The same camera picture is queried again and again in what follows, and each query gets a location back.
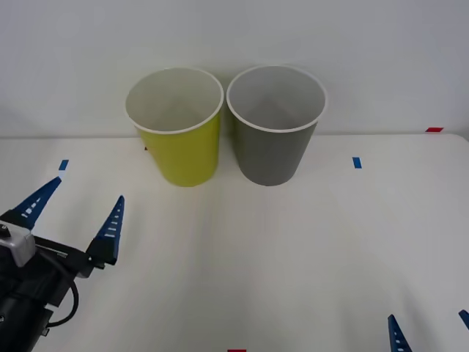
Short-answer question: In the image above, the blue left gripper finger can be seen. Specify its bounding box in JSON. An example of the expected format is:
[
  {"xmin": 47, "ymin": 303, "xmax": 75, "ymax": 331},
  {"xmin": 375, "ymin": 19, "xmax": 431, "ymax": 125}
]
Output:
[
  {"xmin": 85, "ymin": 194, "xmax": 126, "ymax": 267},
  {"xmin": 0, "ymin": 175, "xmax": 62, "ymax": 235}
]

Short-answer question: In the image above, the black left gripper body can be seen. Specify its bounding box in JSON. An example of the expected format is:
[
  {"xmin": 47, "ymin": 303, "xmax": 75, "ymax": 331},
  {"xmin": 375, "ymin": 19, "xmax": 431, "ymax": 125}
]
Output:
[{"xmin": 0, "ymin": 236, "xmax": 106, "ymax": 309}]

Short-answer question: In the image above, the yellow-green plastic waste bin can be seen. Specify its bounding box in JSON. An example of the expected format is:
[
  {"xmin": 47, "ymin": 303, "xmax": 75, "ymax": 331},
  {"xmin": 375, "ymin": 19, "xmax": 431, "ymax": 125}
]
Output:
[{"xmin": 125, "ymin": 65, "xmax": 225, "ymax": 188}]

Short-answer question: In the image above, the grey plastic waste bin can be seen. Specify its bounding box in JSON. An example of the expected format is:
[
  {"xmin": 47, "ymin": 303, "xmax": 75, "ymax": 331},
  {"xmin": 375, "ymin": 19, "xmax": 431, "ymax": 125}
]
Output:
[{"xmin": 226, "ymin": 65, "xmax": 328, "ymax": 187}]

